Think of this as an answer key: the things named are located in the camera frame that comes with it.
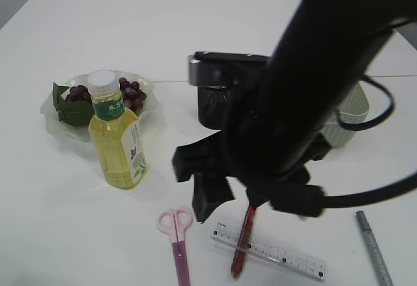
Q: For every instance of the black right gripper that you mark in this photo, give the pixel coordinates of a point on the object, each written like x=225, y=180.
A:
x=206, y=162

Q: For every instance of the pink scissors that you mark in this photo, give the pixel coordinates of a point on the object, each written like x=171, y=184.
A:
x=174, y=223

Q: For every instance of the yellow tea bottle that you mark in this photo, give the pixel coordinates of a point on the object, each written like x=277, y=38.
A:
x=114, y=128

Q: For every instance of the purple artificial grape bunch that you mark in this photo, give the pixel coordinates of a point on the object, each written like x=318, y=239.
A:
x=75, y=106

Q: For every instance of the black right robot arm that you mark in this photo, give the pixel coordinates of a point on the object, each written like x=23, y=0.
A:
x=272, y=126

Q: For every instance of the clear plastic ruler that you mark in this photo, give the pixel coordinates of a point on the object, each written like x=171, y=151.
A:
x=280, y=255

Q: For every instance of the red glitter pen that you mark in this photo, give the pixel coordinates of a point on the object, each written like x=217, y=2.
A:
x=239, y=257

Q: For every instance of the black mesh pen holder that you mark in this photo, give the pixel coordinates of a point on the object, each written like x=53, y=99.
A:
x=212, y=103

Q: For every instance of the light green plastic basket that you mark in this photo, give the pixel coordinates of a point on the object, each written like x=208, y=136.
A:
x=353, y=109

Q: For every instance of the frosted green wavy plate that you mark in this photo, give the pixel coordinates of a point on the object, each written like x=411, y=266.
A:
x=81, y=133

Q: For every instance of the silver glitter pen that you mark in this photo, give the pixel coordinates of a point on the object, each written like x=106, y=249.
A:
x=373, y=250

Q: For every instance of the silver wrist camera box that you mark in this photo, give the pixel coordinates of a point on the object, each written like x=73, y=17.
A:
x=215, y=69

